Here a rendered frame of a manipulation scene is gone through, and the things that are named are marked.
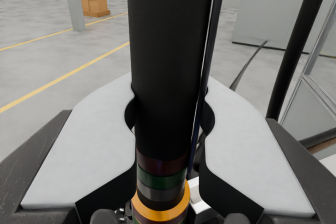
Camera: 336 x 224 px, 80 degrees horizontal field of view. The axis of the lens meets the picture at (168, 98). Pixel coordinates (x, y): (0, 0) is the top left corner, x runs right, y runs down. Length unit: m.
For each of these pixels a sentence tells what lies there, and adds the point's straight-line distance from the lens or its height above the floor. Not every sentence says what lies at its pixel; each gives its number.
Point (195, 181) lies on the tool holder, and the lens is 0.20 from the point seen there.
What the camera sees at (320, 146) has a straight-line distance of 0.30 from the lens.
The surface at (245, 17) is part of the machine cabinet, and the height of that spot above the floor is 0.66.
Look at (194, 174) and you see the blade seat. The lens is 0.40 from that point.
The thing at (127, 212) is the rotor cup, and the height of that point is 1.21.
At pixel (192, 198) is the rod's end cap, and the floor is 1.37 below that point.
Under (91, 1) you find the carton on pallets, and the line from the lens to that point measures 8.26.
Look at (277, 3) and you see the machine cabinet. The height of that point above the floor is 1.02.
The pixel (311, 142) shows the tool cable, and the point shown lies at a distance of 0.27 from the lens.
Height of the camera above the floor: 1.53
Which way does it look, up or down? 32 degrees down
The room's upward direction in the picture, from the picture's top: 3 degrees clockwise
